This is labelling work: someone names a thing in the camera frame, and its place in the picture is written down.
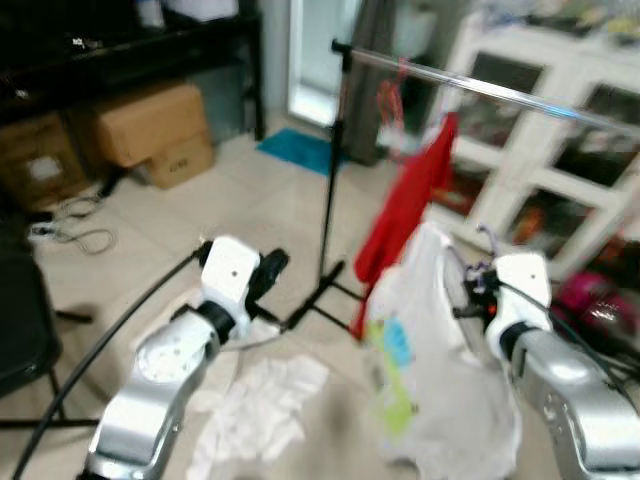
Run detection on dark brown cardboard box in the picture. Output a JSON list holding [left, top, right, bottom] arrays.
[[0, 111, 91, 209]]

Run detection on teal floor mat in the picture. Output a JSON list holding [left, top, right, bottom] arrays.
[[257, 127, 343, 177]]

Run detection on white glass-door cabinet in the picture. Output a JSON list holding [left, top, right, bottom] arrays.
[[418, 14, 640, 283]]

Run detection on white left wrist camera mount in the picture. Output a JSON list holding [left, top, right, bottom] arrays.
[[200, 236, 264, 321]]

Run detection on power strip with cable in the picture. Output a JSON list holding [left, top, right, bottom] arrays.
[[28, 194, 119, 257]]

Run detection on black table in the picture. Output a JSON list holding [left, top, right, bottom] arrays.
[[0, 8, 267, 143]]

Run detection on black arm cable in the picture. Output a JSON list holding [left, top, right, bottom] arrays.
[[500, 280, 640, 401], [8, 243, 213, 480]]

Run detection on metal clothes rack black stand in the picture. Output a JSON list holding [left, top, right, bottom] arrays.
[[284, 39, 640, 333]]

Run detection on purple plastic hanger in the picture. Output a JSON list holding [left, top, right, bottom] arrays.
[[474, 225, 501, 263]]

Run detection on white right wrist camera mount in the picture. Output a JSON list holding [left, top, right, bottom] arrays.
[[487, 252, 553, 343]]

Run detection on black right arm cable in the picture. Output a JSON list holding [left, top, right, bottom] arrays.
[[500, 280, 640, 401]]

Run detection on pink vacuum cleaner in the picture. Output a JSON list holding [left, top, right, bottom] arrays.
[[553, 268, 639, 339]]

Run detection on crumpled white cloth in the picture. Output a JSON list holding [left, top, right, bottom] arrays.
[[184, 354, 332, 480]]

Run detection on plain red shirt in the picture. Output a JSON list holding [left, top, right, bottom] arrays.
[[351, 112, 460, 341]]

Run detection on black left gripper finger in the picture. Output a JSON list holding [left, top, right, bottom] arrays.
[[262, 249, 291, 297]]

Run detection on white shirt with colourful print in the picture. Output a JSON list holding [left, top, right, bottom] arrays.
[[364, 221, 523, 480]]

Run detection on red plastic hanger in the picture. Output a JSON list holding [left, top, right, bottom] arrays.
[[374, 58, 417, 153]]

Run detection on light brown cardboard box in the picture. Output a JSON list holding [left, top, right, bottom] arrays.
[[94, 81, 217, 190]]

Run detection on grey curtain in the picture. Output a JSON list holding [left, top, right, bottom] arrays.
[[344, 0, 403, 167]]

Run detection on black chair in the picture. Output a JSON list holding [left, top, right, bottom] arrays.
[[0, 238, 101, 433]]

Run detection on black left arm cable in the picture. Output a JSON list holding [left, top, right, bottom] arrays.
[[8, 243, 213, 480]]

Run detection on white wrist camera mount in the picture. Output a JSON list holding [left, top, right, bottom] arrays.
[[200, 236, 264, 321], [487, 252, 553, 343]]

